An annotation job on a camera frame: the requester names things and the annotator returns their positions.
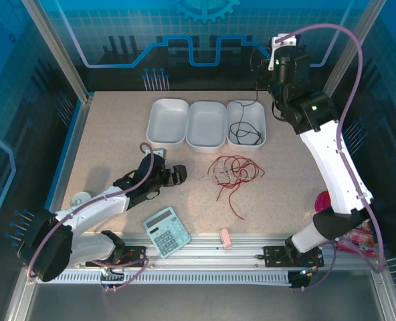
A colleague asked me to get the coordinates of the thin white cable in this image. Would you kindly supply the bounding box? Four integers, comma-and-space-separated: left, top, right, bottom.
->
207, 163, 254, 184
188, 172, 221, 184

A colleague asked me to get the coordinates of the thin red cable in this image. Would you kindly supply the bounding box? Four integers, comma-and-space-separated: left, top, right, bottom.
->
214, 156, 266, 203
227, 180, 245, 221
207, 154, 266, 184

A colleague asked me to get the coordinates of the white plastic bin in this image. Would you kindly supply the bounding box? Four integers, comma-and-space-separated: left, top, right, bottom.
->
186, 100, 227, 154
146, 98, 190, 150
225, 100, 268, 152

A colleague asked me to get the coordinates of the teal calculator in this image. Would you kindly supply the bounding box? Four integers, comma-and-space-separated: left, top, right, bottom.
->
142, 206, 192, 259

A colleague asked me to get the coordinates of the white round tape roll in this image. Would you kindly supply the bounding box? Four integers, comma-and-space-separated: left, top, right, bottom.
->
70, 191, 92, 209

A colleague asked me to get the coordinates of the pink eraser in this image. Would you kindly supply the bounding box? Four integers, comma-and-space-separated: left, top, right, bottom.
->
219, 228, 233, 249

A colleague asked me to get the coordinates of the cup with magenta lid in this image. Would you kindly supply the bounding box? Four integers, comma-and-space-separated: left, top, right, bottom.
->
310, 190, 332, 218

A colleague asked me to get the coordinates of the colourful snack packet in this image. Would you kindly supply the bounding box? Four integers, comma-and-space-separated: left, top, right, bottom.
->
336, 219, 379, 258

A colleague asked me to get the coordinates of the aluminium frame post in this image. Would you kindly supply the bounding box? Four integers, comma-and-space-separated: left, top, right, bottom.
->
19, 0, 94, 104
323, 0, 388, 98

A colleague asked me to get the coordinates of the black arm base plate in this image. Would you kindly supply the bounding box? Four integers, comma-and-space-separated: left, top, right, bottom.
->
85, 245, 149, 268
263, 245, 324, 268

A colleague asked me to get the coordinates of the aluminium table edge rail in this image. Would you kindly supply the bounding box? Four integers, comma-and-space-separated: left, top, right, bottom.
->
49, 93, 94, 215

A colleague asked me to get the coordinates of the aluminium mounting rail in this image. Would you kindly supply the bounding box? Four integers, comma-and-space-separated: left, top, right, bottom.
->
74, 233, 339, 271

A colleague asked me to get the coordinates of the white slotted cable duct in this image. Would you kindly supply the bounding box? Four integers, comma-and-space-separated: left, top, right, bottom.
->
37, 269, 294, 285

